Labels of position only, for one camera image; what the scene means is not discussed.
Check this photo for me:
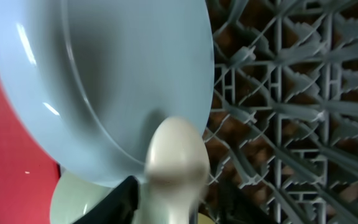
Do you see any grey dishwasher rack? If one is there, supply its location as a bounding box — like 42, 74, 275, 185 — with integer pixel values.
199, 0, 358, 223

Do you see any mint green bowl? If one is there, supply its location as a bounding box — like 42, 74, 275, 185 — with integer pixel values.
50, 170, 112, 224

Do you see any red serving tray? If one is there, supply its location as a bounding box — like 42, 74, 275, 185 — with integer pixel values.
0, 89, 58, 223

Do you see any white plastic spoon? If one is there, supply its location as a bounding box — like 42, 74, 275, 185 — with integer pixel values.
132, 117, 210, 224

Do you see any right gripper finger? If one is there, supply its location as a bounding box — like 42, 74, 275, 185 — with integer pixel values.
74, 176, 139, 224

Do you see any large light blue plate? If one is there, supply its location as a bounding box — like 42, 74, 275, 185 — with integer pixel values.
0, 0, 214, 187

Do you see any yellow plastic cup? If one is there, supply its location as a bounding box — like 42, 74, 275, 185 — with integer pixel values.
197, 213, 215, 224

